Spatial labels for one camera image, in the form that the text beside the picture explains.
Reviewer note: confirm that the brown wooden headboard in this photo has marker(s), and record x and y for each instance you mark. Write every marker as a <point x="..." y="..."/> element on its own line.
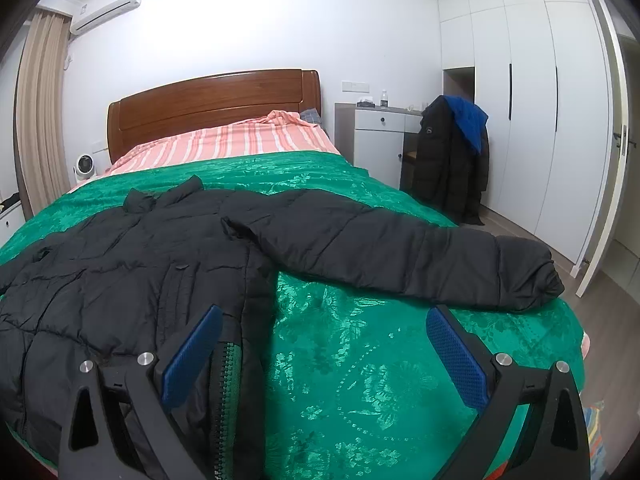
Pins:
<point x="200" y="95"/>

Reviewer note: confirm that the white nightstand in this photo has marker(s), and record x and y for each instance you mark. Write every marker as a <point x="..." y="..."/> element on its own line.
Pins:
<point x="11" y="225"/>

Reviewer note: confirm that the small white round fan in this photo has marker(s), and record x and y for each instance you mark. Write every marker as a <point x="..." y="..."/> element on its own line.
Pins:
<point x="82" y="166"/>

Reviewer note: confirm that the white wall air conditioner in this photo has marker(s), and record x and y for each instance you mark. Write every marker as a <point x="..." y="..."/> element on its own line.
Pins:
<point x="107" y="7"/>

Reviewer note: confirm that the colourful striped mat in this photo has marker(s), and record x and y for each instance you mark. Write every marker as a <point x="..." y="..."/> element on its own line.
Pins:
<point x="595" y="435"/>

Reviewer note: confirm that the white door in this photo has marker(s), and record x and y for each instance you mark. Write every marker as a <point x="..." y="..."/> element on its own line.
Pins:
<point x="607" y="160"/>

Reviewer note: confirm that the white wall switch panel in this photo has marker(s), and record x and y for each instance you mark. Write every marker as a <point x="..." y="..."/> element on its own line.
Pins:
<point x="354" y="85"/>

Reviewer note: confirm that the pink striped bed sheet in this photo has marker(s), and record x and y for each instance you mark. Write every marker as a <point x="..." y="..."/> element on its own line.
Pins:
<point x="225" y="142"/>

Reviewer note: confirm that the black puffer jacket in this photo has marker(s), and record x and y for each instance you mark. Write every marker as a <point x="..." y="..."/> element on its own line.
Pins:
<point x="125" y="270"/>

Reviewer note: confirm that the tissue box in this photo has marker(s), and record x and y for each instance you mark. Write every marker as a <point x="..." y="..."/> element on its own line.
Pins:
<point x="365" y="102"/>

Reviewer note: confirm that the white dresser with drawer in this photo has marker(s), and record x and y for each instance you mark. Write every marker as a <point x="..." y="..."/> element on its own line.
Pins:
<point x="375" y="145"/>

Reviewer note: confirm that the white wardrobe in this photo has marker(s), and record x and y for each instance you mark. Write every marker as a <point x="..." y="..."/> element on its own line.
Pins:
<point x="535" y="110"/>

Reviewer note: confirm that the clear plastic bottle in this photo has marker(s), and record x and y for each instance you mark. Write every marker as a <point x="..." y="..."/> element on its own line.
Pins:
<point x="384" y="100"/>

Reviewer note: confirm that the beige curtain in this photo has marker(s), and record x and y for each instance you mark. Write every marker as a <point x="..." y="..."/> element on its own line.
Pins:
<point x="42" y="110"/>

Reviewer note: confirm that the green patterned bedspread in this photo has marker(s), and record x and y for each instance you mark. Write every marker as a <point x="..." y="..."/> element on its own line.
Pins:
<point x="350" y="360"/>

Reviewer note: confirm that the blue garment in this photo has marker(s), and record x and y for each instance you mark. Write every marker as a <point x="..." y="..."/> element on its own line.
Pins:
<point x="470" y="120"/>

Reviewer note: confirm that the black hanging coat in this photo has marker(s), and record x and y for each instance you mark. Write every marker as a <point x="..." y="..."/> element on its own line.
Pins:
<point x="445" y="175"/>

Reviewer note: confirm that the grey plaid pillow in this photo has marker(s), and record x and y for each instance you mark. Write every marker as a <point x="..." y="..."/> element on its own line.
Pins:
<point x="311" y="116"/>

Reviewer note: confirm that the wooden stool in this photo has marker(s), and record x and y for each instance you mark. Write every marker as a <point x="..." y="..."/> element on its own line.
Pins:
<point x="409" y="156"/>

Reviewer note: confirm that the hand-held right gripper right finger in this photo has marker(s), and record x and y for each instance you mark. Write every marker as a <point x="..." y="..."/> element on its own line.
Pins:
<point x="457" y="355"/>

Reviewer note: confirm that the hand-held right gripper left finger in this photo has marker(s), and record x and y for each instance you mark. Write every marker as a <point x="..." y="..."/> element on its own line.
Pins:
<point x="192" y="355"/>

